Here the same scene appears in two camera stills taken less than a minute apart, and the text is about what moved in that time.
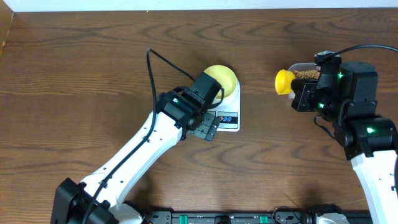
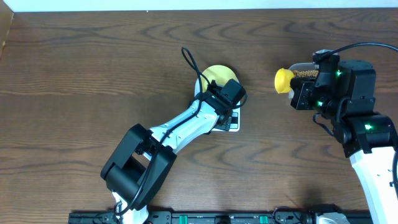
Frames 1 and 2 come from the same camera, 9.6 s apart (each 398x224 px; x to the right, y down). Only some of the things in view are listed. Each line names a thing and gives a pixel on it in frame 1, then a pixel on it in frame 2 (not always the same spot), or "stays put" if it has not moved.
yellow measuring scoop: x=283 y=81 stays put
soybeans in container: x=306 y=74 stays put
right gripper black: x=302 y=91 stays put
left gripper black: x=204 y=128 -> x=226 y=123
